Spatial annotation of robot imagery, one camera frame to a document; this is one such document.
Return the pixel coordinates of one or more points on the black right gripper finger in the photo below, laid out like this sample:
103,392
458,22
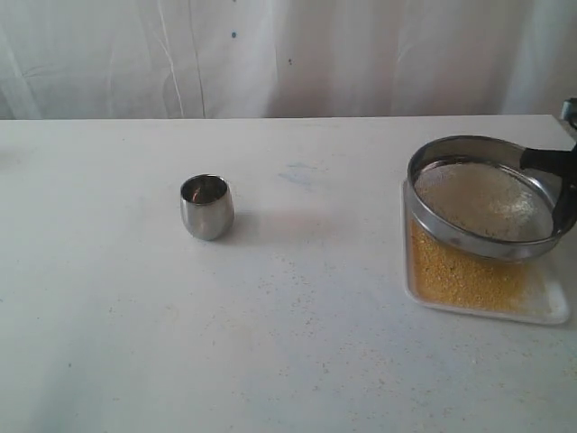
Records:
558,163
564,213

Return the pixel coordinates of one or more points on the yellow grain powder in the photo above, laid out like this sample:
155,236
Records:
488,202

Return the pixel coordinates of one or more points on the round steel sieve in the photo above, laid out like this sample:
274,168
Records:
503,155

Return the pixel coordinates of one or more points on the stainless steel cup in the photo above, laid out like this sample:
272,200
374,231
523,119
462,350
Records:
206,206

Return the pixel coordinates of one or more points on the white square plastic tray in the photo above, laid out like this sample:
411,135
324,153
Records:
554,302

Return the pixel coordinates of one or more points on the white backdrop curtain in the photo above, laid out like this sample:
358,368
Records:
217,59

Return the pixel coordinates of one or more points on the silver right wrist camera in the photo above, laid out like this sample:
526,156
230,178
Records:
569,112

